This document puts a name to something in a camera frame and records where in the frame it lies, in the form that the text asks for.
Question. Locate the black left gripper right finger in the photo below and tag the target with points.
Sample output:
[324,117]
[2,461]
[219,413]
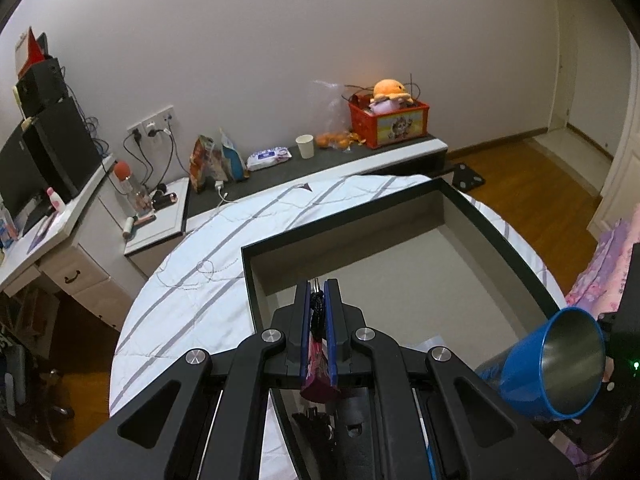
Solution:
[436,418]

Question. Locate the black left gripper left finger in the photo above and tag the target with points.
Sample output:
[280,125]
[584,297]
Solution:
[204,417]

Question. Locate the blue metal cup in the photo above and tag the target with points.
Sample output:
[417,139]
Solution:
[555,372]

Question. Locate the black remote control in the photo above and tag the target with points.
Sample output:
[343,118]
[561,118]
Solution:
[358,444]

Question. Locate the pink floral quilt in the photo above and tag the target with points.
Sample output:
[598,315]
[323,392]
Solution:
[600,286]

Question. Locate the white striped bed cover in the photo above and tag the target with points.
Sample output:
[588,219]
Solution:
[197,297]

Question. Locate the white low side cabinet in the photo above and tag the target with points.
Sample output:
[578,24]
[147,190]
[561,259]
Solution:
[155,240]

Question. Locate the white desk with drawers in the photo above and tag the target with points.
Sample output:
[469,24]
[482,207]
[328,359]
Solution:
[81,251]

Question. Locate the orange cap clear bottle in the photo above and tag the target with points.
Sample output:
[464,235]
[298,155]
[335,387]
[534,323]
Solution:
[135,192]

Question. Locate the small pink white bottle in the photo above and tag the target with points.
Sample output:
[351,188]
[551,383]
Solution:
[56,200]

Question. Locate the colourful snack bag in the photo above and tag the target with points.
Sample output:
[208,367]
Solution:
[205,162]

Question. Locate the dark bedside shelf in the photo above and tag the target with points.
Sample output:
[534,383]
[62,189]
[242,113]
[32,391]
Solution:
[418,156]

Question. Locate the blue white snack bag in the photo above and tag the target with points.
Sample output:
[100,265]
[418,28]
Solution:
[236,165]

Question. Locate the wet wipes pack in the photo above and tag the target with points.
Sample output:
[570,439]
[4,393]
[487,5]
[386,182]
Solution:
[268,158]

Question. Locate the black computer monitor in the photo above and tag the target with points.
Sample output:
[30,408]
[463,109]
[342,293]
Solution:
[23,189]

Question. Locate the black computer tower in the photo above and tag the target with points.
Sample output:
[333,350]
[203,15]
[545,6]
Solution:
[62,149]

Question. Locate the red toy crate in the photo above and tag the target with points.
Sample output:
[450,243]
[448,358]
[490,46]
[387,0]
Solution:
[381,130]

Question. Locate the white paper cup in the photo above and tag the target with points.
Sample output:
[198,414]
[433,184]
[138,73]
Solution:
[305,145]

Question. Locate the orange plush toy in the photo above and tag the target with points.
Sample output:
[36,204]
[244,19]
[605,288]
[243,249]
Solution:
[390,90]

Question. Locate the black metal bracket plate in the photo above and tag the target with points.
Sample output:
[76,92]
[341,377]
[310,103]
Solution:
[465,179]

